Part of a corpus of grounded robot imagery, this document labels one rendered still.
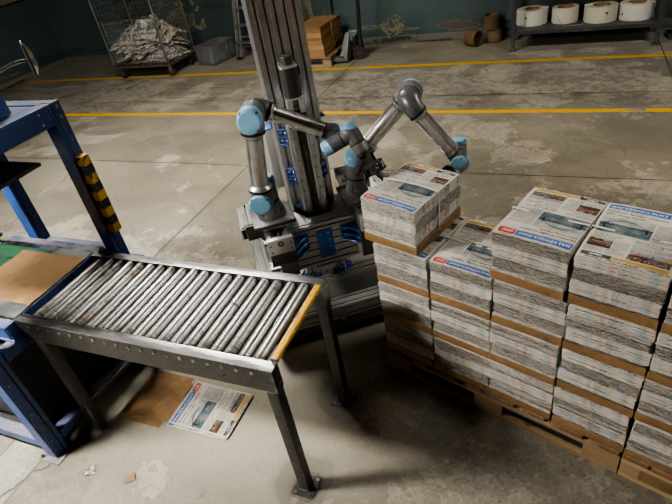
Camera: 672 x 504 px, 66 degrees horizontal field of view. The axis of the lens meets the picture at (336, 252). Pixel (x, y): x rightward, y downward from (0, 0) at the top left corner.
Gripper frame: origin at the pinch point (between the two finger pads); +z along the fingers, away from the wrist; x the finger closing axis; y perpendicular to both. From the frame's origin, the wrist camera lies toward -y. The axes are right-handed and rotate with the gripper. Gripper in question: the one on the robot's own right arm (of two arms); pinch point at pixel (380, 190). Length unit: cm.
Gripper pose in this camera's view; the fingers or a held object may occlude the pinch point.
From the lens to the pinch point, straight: 245.0
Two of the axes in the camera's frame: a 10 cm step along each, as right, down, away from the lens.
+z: 5.1, 8.4, 2.1
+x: 6.2, -5.2, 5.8
